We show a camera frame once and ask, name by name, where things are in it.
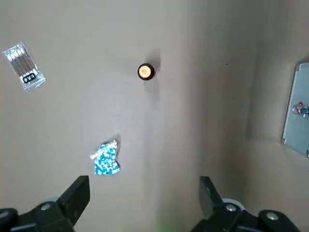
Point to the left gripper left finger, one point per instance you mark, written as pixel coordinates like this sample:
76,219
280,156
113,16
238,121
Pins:
72,198

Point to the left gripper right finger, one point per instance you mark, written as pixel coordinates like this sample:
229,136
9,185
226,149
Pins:
207,198

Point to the silver aluminium medicine case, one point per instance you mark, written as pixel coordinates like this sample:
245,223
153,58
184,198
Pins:
298,125

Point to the blue white capsule packet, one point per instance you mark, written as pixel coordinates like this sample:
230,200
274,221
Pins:
106,159

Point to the clear cotton swab packet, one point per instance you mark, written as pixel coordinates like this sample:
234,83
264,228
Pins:
24,67

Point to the brown bottle orange cap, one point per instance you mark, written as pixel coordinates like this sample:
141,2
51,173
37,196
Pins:
145,71

